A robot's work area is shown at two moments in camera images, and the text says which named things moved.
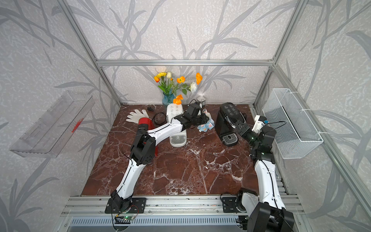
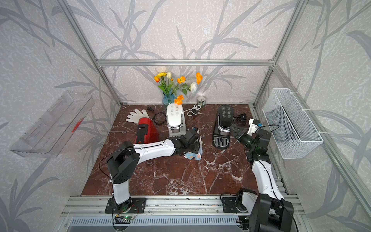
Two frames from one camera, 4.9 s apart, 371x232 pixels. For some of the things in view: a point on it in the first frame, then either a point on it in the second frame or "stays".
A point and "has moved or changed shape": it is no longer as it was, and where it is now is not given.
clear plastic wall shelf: [47, 137] stays
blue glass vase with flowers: [168, 86] stays
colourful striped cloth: [210, 124] -> [197, 156]
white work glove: [134, 117] stays
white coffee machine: [179, 139] stays
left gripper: [204, 117] -> [197, 148]
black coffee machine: [225, 126] has moved or changed shape
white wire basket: [296, 135] stays
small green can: [202, 101] stays
